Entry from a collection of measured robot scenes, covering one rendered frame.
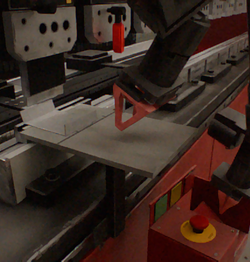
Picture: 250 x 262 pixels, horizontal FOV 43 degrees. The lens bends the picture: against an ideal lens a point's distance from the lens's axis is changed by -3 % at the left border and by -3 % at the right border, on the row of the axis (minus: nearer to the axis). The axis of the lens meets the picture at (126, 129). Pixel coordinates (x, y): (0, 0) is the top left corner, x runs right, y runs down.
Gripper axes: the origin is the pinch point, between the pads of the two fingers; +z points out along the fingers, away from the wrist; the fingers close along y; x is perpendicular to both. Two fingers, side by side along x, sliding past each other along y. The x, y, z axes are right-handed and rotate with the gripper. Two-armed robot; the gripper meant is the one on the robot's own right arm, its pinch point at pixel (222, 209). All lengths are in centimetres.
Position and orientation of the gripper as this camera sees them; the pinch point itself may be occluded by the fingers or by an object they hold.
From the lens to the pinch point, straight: 76.4
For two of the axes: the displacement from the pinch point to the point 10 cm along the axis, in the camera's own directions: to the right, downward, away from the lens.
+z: -2.2, 8.2, 5.3
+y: -7.6, -4.8, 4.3
